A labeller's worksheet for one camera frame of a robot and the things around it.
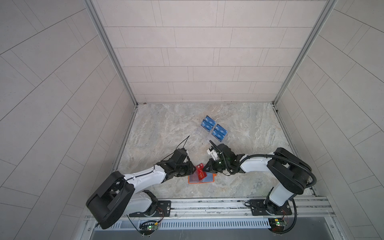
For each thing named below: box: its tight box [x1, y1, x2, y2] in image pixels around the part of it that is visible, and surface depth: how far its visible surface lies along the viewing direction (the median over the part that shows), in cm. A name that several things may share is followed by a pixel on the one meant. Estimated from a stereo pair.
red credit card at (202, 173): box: [196, 163, 207, 182], surface depth 83 cm
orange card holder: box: [188, 170, 217, 184], surface depth 82 cm
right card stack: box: [211, 123, 228, 143], surface depth 93 cm
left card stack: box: [200, 115, 216, 133], surface depth 97 cm
